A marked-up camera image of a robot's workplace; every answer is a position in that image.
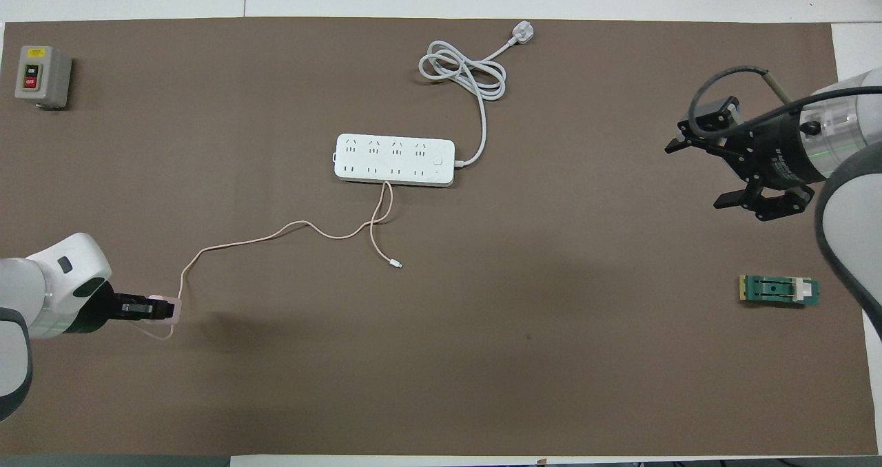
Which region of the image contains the pink charger adapter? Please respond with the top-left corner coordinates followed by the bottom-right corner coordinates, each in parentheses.
top-left (147, 294), bottom-right (184, 325)

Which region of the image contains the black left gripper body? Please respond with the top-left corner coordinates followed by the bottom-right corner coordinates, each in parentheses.
top-left (83, 282), bottom-right (129, 333)

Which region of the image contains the grey on-off switch box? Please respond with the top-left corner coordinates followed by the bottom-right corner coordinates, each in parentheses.
top-left (15, 45), bottom-right (73, 111)

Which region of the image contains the white power strip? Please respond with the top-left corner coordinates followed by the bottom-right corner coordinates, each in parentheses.
top-left (334, 133), bottom-right (457, 188)

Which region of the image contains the pink charging cable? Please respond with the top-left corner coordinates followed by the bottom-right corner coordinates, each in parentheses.
top-left (140, 181), bottom-right (404, 341)

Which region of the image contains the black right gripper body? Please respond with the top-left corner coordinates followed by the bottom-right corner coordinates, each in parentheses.
top-left (730, 112), bottom-right (828, 187)

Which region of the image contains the brown table mat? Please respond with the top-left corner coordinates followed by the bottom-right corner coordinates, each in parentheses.
top-left (0, 17), bottom-right (879, 457)

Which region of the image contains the white power cord with plug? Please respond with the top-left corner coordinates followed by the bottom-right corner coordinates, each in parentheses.
top-left (419, 21), bottom-right (537, 168)

